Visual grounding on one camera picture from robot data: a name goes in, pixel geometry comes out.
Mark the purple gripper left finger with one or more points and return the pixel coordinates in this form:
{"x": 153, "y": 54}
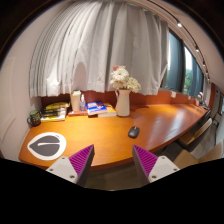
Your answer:
{"x": 74, "y": 168}

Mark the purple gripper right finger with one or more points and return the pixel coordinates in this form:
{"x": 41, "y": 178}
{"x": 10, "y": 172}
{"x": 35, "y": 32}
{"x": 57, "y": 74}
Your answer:
{"x": 151, "y": 168}

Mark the white grey leaf mouse pad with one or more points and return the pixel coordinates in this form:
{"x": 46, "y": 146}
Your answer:
{"x": 47, "y": 146}

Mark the black computer mouse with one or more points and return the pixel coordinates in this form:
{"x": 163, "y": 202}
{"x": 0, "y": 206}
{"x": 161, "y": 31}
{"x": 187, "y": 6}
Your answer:
{"x": 133, "y": 132}

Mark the wooden chair near desk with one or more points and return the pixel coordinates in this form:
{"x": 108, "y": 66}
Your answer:
{"x": 190, "y": 141}

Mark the yellow black book stack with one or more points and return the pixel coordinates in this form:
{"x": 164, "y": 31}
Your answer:
{"x": 54, "y": 112}

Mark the wooden chair front right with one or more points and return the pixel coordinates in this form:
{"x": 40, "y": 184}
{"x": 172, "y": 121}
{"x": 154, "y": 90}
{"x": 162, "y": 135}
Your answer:
{"x": 185, "y": 159}

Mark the dark green mug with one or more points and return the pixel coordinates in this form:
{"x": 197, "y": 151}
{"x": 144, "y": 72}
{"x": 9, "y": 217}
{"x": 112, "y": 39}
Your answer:
{"x": 34, "y": 118}

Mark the white book under blue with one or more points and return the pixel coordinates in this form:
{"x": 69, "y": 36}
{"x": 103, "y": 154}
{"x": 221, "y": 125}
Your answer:
{"x": 111, "y": 112}

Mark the clear sanitizer bottle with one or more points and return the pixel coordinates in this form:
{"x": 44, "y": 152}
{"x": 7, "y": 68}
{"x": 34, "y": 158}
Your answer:
{"x": 82, "y": 103}

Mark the white tissue container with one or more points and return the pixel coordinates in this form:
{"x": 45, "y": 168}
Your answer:
{"x": 75, "y": 100}

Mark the white ceramic pitcher vase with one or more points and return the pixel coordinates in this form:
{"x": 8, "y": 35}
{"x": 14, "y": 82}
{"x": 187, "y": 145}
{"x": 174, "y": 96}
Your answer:
{"x": 123, "y": 105}

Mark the white pink flower bouquet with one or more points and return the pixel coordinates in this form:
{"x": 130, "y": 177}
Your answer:
{"x": 121, "y": 80}

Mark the grey window curtain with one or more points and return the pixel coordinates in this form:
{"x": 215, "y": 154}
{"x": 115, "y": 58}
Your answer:
{"x": 183, "y": 73}

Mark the white sheer curtain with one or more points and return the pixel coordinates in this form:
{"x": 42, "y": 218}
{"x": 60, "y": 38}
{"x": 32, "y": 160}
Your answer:
{"x": 80, "y": 46}

